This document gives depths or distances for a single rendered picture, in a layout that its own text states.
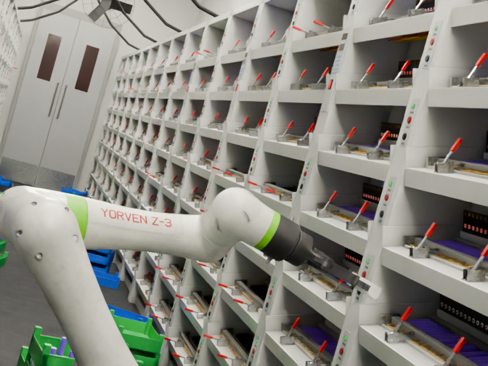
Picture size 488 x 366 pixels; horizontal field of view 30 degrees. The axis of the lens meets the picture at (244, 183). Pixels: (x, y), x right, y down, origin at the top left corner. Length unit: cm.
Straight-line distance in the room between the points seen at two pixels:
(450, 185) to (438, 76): 36
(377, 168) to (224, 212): 62
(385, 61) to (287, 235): 115
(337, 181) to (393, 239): 71
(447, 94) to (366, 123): 82
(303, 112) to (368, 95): 100
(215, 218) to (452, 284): 51
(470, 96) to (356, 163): 60
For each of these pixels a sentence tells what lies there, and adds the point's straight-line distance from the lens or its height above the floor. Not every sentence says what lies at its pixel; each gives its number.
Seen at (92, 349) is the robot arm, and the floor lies 64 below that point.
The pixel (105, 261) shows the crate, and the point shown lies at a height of 11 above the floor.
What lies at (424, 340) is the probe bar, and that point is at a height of 79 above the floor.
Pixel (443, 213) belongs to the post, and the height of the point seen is 107.
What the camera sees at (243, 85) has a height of 139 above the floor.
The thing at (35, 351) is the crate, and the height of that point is 35.
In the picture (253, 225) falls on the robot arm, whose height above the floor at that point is 94.
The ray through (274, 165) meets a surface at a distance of 360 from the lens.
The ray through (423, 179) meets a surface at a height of 114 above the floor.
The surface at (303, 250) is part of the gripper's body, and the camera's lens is 198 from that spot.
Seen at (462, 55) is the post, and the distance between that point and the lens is 231.
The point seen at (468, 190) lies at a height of 113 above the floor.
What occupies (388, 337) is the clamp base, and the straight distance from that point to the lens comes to 212.
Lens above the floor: 107
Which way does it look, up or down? 2 degrees down
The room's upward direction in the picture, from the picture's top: 16 degrees clockwise
